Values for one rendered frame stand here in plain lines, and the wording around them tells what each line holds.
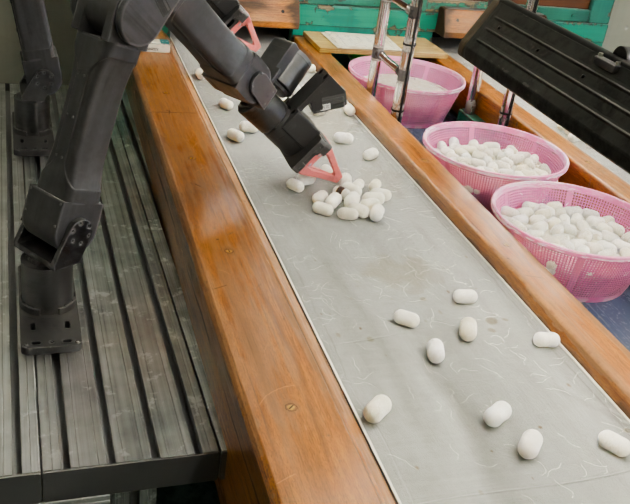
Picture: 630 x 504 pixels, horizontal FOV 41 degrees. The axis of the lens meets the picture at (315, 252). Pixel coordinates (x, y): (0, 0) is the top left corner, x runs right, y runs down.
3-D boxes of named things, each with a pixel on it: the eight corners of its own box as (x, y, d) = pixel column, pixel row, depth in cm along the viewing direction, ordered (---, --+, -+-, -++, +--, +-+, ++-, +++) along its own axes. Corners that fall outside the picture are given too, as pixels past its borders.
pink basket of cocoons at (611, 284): (528, 318, 121) (545, 260, 117) (452, 231, 143) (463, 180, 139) (682, 310, 129) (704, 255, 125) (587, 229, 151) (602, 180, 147)
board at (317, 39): (319, 52, 199) (320, 47, 198) (302, 35, 211) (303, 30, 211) (447, 59, 209) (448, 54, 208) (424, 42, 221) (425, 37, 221)
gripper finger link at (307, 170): (345, 152, 140) (308, 116, 135) (359, 170, 134) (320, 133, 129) (316, 181, 141) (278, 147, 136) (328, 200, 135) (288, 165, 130)
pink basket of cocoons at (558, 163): (489, 238, 143) (502, 186, 138) (384, 177, 161) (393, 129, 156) (585, 211, 158) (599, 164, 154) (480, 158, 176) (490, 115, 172)
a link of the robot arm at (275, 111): (283, 101, 132) (252, 72, 128) (302, 102, 127) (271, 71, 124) (259, 137, 131) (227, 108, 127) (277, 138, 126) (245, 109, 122)
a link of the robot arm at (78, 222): (48, 191, 108) (9, 203, 104) (93, 216, 103) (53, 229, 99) (49, 235, 111) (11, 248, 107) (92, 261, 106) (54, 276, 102)
